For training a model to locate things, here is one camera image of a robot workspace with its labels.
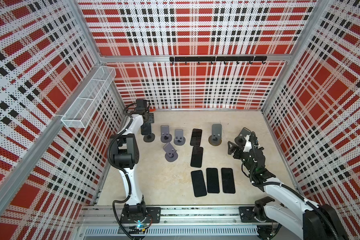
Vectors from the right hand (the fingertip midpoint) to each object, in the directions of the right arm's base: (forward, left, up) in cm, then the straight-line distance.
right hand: (235, 144), depth 84 cm
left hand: (+21, +56, -3) cm, 60 cm away
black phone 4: (-16, +4, -14) cm, 22 cm away
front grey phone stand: (-1, +37, -9) cm, 39 cm away
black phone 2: (+15, +22, -15) cm, 30 cm away
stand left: (+13, +43, -11) cm, 46 cm away
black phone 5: (-17, +13, -14) cm, 25 cm away
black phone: (+17, +56, -8) cm, 59 cm away
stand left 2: (+10, +33, -10) cm, 36 cm away
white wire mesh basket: (+20, +93, +8) cm, 96 cm away
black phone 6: (-18, +21, -15) cm, 32 cm away
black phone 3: (0, +21, -16) cm, 26 cm away
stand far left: (+14, +55, -14) cm, 59 cm away
